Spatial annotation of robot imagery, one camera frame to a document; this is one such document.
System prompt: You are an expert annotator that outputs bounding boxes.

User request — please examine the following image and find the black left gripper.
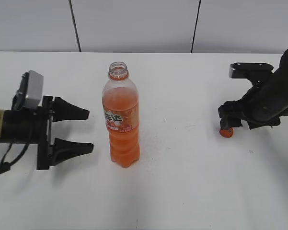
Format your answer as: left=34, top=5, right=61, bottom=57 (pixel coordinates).
left=32, top=96, right=93, bottom=170

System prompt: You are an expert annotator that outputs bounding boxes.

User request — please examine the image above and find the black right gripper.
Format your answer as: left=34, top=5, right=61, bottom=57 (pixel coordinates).
left=218, top=81, right=288, bottom=130

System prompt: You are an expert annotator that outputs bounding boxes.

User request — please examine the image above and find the orange bottle cap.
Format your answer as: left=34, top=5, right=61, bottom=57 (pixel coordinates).
left=219, top=127, right=234, bottom=138

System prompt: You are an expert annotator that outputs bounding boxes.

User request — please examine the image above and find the orange soda plastic bottle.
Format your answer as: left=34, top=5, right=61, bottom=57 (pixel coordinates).
left=102, top=62, right=140, bottom=168

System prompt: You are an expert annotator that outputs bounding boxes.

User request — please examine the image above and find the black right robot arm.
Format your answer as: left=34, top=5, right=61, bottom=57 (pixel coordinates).
left=218, top=49, right=288, bottom=130

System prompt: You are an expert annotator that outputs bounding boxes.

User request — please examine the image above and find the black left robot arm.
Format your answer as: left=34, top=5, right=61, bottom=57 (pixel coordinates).
left=0, top=96, right=94, bottom=174

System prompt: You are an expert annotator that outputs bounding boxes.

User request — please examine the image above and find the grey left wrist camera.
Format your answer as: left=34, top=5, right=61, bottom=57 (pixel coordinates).
left=12, top=70, right=44, bottom=111

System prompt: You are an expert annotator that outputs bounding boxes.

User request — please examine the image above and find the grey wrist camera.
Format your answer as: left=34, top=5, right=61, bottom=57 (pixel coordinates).
left=12, top=70, right=44, bottom=111
left=229, top=62, right=274, bottom=80

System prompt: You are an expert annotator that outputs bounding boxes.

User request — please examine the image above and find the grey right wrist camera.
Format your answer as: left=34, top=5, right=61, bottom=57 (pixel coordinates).
left=229, top=62, right=274, bottom=80

